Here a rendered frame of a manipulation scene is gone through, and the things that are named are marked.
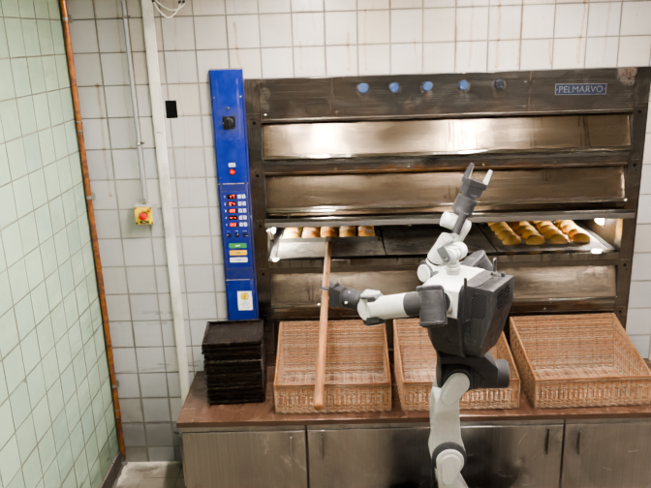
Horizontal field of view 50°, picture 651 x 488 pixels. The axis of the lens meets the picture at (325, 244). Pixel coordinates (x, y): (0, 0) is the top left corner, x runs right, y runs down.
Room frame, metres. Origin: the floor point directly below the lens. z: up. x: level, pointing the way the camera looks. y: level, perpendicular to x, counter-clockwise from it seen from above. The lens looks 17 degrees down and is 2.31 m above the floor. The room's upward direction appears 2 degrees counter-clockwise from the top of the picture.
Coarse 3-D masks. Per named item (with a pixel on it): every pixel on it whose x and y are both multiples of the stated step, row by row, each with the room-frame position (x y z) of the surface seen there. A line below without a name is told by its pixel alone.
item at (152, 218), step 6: (138, 204) 3.39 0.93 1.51; (144, 204) 3.39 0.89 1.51; (150, 204) 3.38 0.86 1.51; (138, 210) 3.37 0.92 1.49; (144, 210) 3.36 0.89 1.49; (156, 210) 3.42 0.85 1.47; (138, 216) 3.37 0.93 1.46; (150, 216) 3.36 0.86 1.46; (156, 216) 3.41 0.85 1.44; (138, 222) 3.37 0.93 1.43; (144, 222) 3.36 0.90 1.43; (150, 222) 3.36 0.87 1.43; (156, 222) 3.40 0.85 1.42
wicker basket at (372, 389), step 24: (288, 336) 3.38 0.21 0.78; (312, 336) 3.37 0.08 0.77; (336, 336) 3.36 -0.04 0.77; (360, 336) 3.36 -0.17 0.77; (384, 336) 3.25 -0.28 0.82; (288, 360) 3.34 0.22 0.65; (312, 360) 3.33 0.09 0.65; (336, 360) 3.34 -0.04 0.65; (360, 360) 3.33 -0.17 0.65; (384, 360) 3.27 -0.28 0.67; (288, 384) 2.93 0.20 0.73; (312, 384) 2.93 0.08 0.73; (336, 384) 2.92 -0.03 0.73; (360, 384) 2.92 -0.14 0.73; (384, 384) 2.92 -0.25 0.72; (288, 408) 2.93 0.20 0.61; (312, 408) 2.93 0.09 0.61; (336, 408) 2.93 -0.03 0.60; (360, 408) 2.92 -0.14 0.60; (384, 408) 2.92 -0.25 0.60
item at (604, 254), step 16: (352, 256) 3.47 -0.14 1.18; (368, 256) 3.46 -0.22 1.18; (384, 256) 3.45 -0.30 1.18; (400, 256) 3.44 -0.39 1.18; (416, 256) 3.43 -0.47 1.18; (496, 256) 3.40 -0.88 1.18; (512, 256) 3.40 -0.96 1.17; (528, 256) 3.40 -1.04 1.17; (544, 256) 3.40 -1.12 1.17; (560, 256) 3.40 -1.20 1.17; (576, 256) 3.40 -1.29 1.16; (592, 256) 3.39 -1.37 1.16; (608, 256) 3.39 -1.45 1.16
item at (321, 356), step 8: (328, 248) 3.52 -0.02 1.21; (328, 256) 3.40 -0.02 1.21; (328, 264) 3.27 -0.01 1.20; (328, 272) 3.16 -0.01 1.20; (328, 280) 3.06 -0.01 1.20; (320, 320) 2.59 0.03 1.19; (320, 328) 2.51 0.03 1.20; (320, 336) 2.44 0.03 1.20; (320, 344) 2.37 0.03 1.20; (320, 352) 2.29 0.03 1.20; (320, 360) 2.23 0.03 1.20; (320, 368) 2.17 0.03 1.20; (320, 376) 2.12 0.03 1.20; (320, 384) 2.06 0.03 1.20; (320, 392) 2.01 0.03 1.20; (320, 400) 1.96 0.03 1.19; (320, 408) 1.94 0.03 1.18
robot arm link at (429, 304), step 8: (408, 296) 2.38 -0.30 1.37; (416, 296) 2.36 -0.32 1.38; (424, 296) 2.34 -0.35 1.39; (432, 296) 2.33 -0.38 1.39; (440, 296) 2.34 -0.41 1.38; (408, 304) 2.36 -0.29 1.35; (416, 304) 2.35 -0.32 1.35; (424, 304) 2.32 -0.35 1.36; (432, 304) 2.32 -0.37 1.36; (440, 304) 2.32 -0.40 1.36; (408, 312) 2.37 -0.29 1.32; (416, 312) 2.35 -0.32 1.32; (424, 312) 2.31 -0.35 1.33; (432, 312) 2.30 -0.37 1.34; (440, 312) 2.31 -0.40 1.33; (424, 320) 2.30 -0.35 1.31; (432, 320) 2.29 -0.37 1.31
